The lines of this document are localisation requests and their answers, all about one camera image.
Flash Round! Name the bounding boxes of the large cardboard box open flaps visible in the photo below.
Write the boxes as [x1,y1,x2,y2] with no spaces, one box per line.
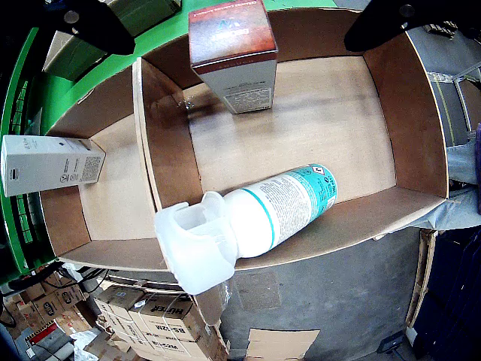
[246,327,321,361]

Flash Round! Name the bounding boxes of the shallow brown cardboard box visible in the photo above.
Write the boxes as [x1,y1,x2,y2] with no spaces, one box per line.
[39,65,166,272]
[131,7,451,329]

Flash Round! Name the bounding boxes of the tall white carton box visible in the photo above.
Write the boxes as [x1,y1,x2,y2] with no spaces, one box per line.
[0,134,107,199]

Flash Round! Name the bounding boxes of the wooden frame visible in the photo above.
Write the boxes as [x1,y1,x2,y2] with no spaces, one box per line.
[404,228,440,329]

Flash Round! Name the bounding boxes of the BS printed cardboard box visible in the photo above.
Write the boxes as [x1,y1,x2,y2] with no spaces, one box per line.
[127,295,219,361]

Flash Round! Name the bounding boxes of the red bar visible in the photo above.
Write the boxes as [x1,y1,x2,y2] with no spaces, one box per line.
[29,322,61,349]

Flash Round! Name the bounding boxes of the purple garment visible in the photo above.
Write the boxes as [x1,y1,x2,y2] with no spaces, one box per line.
[473,120,481,216]

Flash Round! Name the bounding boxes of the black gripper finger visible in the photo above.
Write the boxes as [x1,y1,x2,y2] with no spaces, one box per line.
[0,0,137,56]
[343,0,481,53]

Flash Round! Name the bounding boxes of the red Secret carton box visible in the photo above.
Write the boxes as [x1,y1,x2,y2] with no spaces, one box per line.
[187,0,279,116]

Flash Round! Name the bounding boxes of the white spray bottle teal label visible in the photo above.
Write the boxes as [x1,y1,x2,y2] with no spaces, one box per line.
[153,163,339,296]

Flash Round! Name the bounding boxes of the W165 printed cardboard box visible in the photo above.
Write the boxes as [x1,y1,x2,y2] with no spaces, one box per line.
[92,285,151,339]

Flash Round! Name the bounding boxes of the black long-handled tool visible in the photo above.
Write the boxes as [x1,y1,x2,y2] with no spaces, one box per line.
[377,330,407,355]

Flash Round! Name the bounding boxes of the blue pallet stack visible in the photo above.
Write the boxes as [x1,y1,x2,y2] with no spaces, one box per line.
[411,225,481,361]

